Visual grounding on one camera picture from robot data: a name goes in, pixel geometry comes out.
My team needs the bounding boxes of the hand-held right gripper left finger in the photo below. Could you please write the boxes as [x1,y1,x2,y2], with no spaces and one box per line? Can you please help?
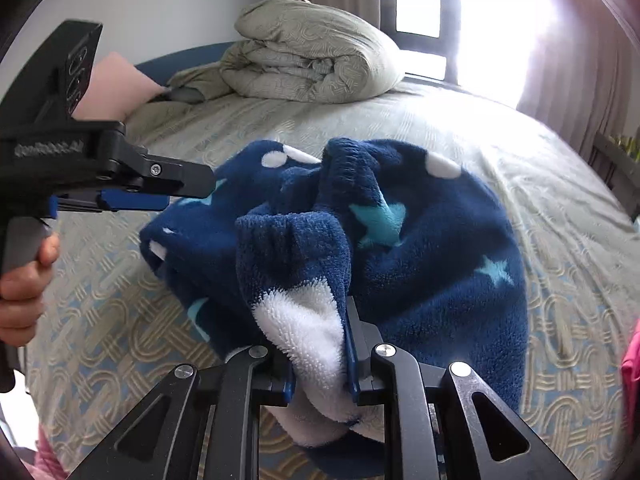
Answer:
[70,344,302,480]

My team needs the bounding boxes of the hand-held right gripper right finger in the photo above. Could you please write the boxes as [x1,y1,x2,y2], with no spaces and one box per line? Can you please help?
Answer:
[341,296,572,480]

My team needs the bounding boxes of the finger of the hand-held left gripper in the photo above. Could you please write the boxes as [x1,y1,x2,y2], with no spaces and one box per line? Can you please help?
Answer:
[125,156,217,199]
[49,191,171,219]

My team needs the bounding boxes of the navy star print fleece pants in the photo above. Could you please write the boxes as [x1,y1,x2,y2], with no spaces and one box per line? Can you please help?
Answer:
[139,136,531,480]

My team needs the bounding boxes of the person's left hand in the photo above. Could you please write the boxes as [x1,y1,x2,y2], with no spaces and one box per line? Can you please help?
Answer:
[0,233,62,347]

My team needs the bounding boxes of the grey cloth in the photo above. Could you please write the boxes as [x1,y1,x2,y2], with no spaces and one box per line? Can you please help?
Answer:
[169,86,203,105]

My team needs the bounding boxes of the pink pillow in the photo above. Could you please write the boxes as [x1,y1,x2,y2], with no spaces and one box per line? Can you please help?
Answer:
[74,52,172,122]

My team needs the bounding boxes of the folded beige duvet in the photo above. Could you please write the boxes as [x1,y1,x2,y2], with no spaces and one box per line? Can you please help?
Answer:
[169,0,407,107]

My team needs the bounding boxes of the bed with grey-green sheet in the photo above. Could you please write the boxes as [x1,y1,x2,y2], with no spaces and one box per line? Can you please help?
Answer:
[20,42,640,480]

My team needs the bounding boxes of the folded pink garment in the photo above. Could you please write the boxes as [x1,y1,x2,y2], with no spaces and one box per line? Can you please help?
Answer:
[619,319,640,413]

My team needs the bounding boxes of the dark framed window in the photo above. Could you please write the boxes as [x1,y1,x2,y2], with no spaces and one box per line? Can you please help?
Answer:
[394,0,463,83]

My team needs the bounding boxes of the grey desk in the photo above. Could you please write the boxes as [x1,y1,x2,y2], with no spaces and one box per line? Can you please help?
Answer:
[591,131,640,223]

